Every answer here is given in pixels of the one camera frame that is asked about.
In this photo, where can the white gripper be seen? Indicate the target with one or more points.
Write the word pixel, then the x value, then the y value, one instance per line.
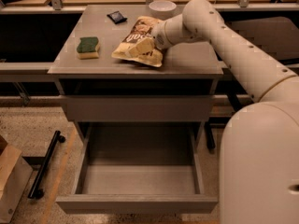
pixel 159 36

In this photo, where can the brown chip bag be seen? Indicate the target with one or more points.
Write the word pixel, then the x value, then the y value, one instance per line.
pixel 141 29

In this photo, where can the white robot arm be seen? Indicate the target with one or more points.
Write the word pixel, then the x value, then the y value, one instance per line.
pixel 259 156

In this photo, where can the grey drawer cabinet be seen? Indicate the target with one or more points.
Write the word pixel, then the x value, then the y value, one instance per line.
pixel 187 69

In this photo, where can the closed grey top drawer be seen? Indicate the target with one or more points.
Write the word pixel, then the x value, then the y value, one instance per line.
pixel 137 108

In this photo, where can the open grey middle drawer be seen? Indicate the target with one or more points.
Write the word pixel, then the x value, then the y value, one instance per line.
pixel 150 168

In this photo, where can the small dark snack packet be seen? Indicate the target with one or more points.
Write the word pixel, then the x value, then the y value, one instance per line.
pixel 116 17

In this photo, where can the white bowl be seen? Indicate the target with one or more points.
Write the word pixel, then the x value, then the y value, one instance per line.
pixel 162 9

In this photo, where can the green yellow sponge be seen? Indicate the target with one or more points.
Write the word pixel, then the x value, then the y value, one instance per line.
pixel 88 47

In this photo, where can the black office chair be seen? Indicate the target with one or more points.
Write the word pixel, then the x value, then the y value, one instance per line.
pixel 267 38

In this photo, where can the cardboard box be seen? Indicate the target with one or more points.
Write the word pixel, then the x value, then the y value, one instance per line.
pixel 14 175

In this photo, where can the black wheeled stand leg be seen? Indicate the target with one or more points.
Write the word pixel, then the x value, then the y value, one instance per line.
pixel 35 191

